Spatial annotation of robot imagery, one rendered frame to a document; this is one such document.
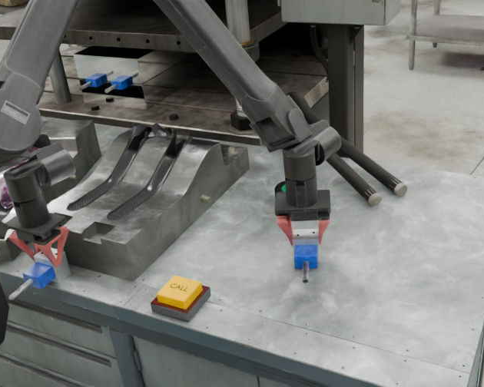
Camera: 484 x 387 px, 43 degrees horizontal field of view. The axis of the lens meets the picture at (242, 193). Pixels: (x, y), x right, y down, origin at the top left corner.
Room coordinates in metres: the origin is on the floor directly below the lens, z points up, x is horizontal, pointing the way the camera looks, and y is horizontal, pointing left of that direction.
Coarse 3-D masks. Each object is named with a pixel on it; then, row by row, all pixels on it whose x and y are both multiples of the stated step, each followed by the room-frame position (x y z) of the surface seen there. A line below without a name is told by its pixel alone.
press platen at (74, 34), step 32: (96, 0) 2.53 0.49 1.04; (128, 0) 2.46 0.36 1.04; (224, 0) 2.28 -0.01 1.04; (256, 0) 2.22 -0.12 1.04; (0, 32) 2.25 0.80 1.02; (96, 32) 2.02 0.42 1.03; (128, 32) 1.96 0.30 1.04; (160, 32) 1.91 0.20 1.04; (256, 32) 1.81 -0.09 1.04; (320, 32) 2.06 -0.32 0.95
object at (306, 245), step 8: (296, 232) 1.00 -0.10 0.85; (304, 232) 1.00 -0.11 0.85; (312, 232) 1.00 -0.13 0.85; (296, 240) 0.98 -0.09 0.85; (304, 240) 0.98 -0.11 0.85; (312, 240) 0.97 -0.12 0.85; (296, 248) 0.97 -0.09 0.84; (304, 248) 0.96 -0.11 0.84; (312, 248) 0.96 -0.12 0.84; (296, 256) 0.94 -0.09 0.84; (304, 256) 0.94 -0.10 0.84; (312, 256) 0.93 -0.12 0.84; (296, 264) 0.94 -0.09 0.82; (304, 264) 0.92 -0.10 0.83; (312, 264) 0.93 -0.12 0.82; (304, 272) 0.90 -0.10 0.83; (304, 280) 0.89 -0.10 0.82
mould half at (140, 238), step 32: (192, 160) 1.23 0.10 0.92; (224, 160) 1.34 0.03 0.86; (128, 192) 1.18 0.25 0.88; (160, 192) 1.17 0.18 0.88; (192, 192) 1.17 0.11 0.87; (224, 192) 1.29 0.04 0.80; (128, 224) 1.04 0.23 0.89; (160, 224) 1.06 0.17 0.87; (96, 256) 1.01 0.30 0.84; (128, 256) 0.97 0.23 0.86
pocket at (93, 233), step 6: (96, 222) 1.06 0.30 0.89; (90, 228) 1.05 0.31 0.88; (96, 228) 1.06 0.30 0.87; (102, 228) 1.06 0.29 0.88; (108, 228) 1.05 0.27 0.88; (84, 234) 1.03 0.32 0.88; (90, 234) 1.05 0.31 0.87; (96, 234) 1.06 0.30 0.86; (102, 234) 1.05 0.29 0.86; (90, 240) 1.02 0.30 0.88; (96, 240) 1.03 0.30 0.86
